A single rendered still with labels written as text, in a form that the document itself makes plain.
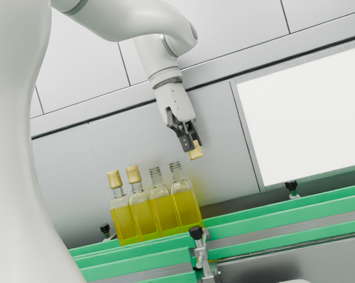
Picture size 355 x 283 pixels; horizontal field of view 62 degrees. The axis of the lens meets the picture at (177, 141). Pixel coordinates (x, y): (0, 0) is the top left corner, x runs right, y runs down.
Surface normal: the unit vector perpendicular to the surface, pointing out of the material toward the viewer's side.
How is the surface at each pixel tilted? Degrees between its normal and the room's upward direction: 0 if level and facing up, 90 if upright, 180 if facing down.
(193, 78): 90
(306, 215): 90
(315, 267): 90
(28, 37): 131
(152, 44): 88
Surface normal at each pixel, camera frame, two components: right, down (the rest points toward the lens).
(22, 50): 0.80, 0.45
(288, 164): -0.18, 0.07
